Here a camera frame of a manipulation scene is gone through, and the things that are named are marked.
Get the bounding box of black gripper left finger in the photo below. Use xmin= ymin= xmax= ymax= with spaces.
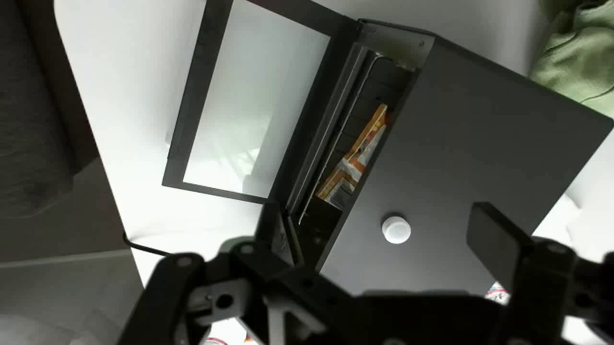
xmin=117 ymin=251 xmax=217 ymax=345

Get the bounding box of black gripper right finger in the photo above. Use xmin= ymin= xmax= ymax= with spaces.
xmin=464 ymin=199 xmax=614 ymax=345

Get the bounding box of orange and clear packet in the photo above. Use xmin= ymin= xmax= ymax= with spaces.
xmin=315 ymin=101 xmax=392 ymax=207

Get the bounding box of black box oven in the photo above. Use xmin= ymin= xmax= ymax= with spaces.
xmin=255 ymin=17 xmax=614 ymax=301

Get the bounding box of black framed glass oven door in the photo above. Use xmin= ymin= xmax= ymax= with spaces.
xmin=161 ymin=0 xmax=361 ymax=205

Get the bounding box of white round cap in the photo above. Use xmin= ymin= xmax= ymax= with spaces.
xmin=380 ymin=213 xmax=415 ymax=245

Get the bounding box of green cloth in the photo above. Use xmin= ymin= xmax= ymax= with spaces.
xmin=528 ymin=0 xmax=614 ymax=121

